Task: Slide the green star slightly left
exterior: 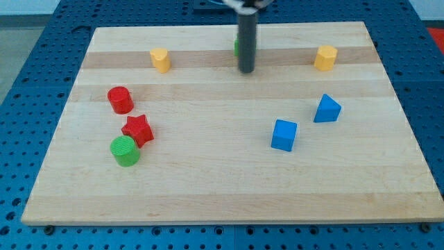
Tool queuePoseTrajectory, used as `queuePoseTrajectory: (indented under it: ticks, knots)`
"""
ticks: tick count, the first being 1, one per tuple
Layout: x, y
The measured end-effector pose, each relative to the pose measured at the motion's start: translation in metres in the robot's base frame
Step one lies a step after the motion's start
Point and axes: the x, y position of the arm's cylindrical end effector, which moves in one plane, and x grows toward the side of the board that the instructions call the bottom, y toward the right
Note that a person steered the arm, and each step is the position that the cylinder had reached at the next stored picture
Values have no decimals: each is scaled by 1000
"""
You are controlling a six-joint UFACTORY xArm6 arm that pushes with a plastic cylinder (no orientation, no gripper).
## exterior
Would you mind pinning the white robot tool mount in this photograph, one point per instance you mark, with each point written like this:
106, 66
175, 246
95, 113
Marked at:
247, 7

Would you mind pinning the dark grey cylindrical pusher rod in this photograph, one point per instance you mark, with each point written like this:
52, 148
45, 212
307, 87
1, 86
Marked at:
247, 26

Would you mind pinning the green star block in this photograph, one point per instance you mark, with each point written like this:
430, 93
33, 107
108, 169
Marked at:
236, 48

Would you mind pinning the red star block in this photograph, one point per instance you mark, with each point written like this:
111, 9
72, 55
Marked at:
139, 129

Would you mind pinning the yellow hexagon block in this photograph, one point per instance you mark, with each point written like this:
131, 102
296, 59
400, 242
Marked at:
325, 58

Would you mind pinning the yellow heart block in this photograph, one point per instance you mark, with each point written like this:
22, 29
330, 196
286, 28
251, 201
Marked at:
160, 59

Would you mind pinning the blue cube block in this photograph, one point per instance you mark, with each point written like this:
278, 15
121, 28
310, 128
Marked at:
284, 134

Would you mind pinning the blue triangle block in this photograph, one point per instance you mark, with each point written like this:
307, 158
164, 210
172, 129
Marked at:
328, 110

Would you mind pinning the wooden board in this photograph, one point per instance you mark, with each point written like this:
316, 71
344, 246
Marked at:
211, 161

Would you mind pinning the red cylinder block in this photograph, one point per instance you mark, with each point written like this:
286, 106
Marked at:
120, 100

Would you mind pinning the green cylinder block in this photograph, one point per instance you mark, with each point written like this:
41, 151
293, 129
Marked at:
125, 151

